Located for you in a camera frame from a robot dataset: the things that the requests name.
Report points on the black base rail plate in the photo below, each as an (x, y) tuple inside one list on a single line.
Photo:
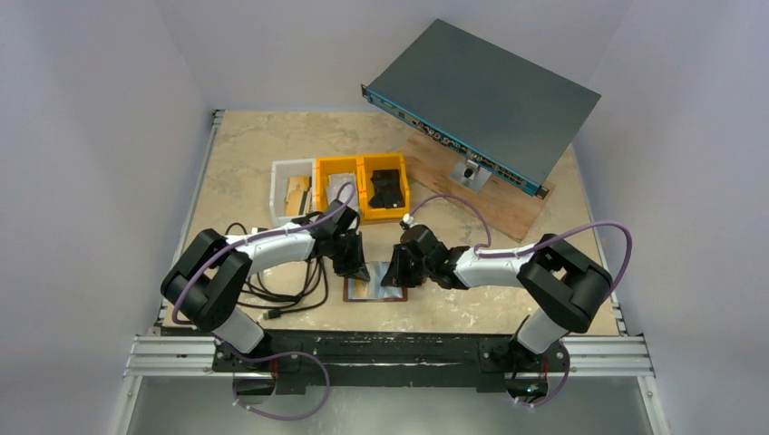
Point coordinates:
[(486, 363)]

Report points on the brown leather card holder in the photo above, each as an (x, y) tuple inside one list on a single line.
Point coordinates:
[(378, 293)]

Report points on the yellow bin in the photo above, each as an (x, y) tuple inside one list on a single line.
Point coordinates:
[(367, 164), (332, 165)]

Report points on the metal bracket with knob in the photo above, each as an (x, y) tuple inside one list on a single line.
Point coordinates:
[(470, 174)]

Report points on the aluminium frame rail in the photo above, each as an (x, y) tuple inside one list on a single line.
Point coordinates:
[(193, 356)]

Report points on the blue grey network switch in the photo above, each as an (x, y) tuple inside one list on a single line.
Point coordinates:
[(494, 108)]

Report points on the yellow bin right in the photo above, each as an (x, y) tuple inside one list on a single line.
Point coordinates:
[(367, 164)]

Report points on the gold cards stack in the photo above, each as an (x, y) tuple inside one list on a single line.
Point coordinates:
[(298, 197)]

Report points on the yellow bin left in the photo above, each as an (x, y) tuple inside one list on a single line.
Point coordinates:
[(332, 165)]

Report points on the white plastic bin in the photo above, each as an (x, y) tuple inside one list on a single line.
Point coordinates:
[(281, 171)]

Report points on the black cards stack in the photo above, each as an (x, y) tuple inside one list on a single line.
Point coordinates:
[(387, 189)]

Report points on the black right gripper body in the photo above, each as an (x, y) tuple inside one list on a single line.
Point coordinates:
[(403, 260)]

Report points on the wooden board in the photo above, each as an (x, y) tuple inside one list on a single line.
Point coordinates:
[(505, 207)]

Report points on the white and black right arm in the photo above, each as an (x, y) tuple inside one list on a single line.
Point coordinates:
[(567, 286)]

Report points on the silver cards stack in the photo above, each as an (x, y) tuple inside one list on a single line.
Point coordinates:
[(342, 186)]

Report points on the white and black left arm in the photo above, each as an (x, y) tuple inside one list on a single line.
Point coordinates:
[(205, 283)]

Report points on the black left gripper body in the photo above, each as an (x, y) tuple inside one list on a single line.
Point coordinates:
[(346, 251)]

